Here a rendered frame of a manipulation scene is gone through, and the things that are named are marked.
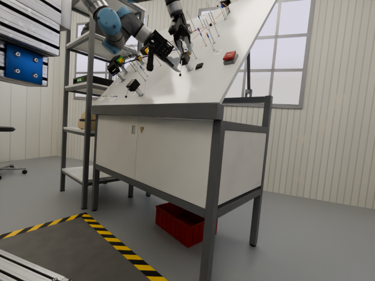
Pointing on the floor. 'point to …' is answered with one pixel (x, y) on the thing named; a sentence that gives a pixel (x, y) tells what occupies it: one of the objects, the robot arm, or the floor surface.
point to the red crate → (181, 223)
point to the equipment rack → (95, 39)
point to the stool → (10, 164)
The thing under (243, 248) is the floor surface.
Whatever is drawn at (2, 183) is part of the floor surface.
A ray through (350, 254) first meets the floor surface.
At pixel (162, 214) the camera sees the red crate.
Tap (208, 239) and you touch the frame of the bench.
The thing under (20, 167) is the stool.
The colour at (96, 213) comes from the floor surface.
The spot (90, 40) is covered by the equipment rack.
